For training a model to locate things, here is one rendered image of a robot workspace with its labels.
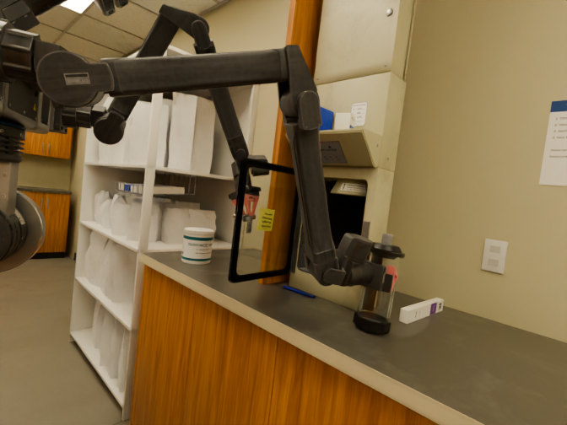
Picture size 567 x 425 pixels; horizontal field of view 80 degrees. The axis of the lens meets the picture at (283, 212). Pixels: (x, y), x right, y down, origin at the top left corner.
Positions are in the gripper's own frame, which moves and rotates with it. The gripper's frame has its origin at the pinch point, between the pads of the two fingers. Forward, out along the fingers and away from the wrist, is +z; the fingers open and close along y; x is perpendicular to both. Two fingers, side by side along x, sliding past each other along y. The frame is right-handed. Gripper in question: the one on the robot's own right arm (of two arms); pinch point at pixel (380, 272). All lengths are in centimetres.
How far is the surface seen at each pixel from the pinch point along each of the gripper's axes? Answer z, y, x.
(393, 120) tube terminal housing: 11, 10, -48
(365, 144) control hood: -2.4, 10.4, -36.5
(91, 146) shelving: -13, 234, -36
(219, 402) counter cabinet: -15, 42, 55
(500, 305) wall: 52, -21, 7
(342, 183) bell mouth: 9.4, 24.6, -25.8
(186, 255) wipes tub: -10, 86, 14
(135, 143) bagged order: -13, 154, -36
